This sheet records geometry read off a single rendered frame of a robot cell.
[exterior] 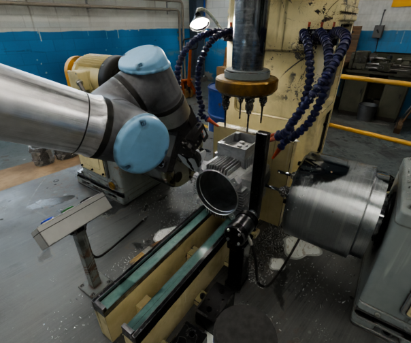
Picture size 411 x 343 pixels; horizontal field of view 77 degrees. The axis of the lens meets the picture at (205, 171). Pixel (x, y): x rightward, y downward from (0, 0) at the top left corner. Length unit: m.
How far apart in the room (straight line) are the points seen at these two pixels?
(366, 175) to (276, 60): 0.48
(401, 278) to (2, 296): 1.01
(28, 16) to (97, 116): 5.82
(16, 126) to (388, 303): 0.78
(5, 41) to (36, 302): 5.45
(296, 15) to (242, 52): 0.25
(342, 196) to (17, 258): 0.99
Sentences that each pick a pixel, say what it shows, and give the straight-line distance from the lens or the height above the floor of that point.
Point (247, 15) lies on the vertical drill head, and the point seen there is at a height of 1.49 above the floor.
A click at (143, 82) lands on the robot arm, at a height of 1.37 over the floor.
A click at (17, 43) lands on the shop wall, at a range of 6.11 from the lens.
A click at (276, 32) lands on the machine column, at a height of 1.44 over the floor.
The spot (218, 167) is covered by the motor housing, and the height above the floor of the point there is 1.10.
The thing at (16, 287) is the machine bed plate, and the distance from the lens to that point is 1.00.
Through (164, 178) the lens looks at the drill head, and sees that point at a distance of 0.92.
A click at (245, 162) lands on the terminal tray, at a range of 0.80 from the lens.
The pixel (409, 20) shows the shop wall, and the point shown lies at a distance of 5.81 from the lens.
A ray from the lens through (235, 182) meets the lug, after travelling 0.74.
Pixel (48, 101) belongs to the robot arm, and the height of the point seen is 1.39.
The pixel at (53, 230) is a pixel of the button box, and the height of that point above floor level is 1.07.
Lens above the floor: 1.47
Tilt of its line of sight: 30 degrees down
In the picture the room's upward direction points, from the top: straight up
